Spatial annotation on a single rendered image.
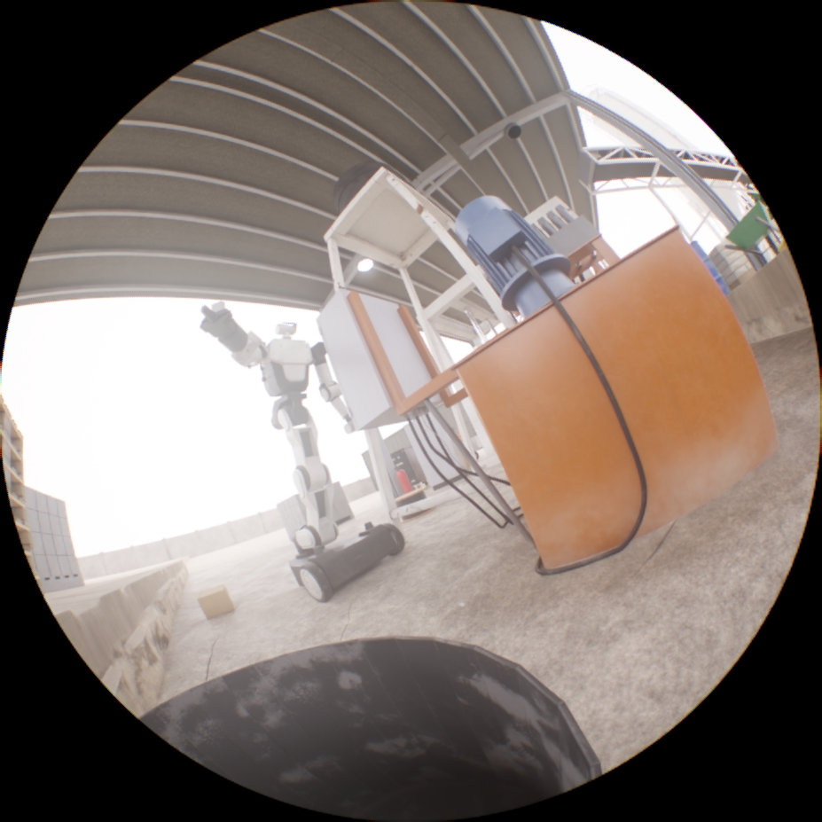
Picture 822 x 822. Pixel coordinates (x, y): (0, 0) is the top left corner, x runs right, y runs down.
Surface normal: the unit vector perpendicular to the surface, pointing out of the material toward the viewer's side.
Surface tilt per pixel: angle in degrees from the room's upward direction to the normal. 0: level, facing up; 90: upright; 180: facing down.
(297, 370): 106
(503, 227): 90
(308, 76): 172
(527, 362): 90
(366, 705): 81
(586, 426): 90
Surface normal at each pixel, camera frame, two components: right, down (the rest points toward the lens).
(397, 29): 0.31, 0.94
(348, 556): 0.70, -0.45
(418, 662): -0.58, -0.10
